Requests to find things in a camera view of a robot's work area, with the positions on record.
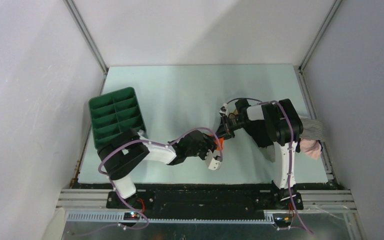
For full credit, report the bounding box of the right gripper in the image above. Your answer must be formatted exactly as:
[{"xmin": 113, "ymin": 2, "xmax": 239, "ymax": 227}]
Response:
[{"xmin": 213, "ymin": 115, "xmax": 254, "ymax": 143}]

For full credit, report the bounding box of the orange underwear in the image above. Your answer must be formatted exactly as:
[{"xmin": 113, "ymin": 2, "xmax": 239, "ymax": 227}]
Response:
[{"xmin": 209, "ymin": 134, "xmax": 225, "ymax": 152}]

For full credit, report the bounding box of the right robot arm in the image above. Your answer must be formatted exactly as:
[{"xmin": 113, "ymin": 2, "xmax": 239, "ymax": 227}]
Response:
[{"xmin": 216, "ymin": 97, "xmax": 304, "ymax": 209}]

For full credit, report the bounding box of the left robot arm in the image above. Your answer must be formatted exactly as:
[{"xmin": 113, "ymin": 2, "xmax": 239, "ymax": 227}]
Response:
[{"xmin": 97, "ymin": 127, "xmax": 224, "ymax": 208}]

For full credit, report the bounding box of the black underwear beige waistband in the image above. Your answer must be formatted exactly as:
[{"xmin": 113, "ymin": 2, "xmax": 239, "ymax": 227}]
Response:
[{"xmin": 244, "ymin": 122, "xmax": 302, "ymax": 154}]

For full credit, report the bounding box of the grey underwear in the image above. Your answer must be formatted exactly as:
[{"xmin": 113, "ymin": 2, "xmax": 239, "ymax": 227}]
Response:
[{"xmin": 259, "ymin": 145, "xmax": 276, "ymax": 163}]

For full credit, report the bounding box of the pale pink underwear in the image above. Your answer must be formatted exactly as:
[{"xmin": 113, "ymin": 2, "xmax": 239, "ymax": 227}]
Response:
[{"xmin": 299, "ymin": 139, "xmax": 323, "ymax": 160}]

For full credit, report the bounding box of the green divided tray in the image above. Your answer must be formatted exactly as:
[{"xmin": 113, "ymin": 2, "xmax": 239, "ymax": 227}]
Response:
[{"xmin": 88, "ymin": 87, "xmax": 147, "ymax": 149}]

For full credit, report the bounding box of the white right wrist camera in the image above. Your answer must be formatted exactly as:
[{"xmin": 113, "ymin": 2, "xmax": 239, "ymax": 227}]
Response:
[{"xmin": 219, "ymin": 103, "xmax": 229, "ymax": 116}]

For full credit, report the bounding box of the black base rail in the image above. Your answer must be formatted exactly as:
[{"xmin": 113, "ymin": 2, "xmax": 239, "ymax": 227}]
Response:
[{"xmin": 105, "ymin": 183, "xmax": 304, "ymax": 221}]

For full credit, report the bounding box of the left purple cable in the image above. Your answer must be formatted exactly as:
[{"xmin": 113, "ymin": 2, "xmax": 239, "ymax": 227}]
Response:
[{"xmin": 79, "ymin": 127, "xmax": 224, "ymax": 237}]

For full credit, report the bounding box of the purple cable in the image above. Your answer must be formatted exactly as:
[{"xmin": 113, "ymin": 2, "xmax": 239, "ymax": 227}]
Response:
[
  {"xmin": 225, "ymin": 97, "xmax": 314, "ymax": 234},
  {"xmin": 79, "ymin": 127, "xmax": 224, "ymax": 237}
]

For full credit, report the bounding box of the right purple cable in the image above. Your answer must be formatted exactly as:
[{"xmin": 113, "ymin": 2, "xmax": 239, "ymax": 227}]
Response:
[{"xmin": 225, "ymin": 97, "xmax": 314, "ymax": 234}]

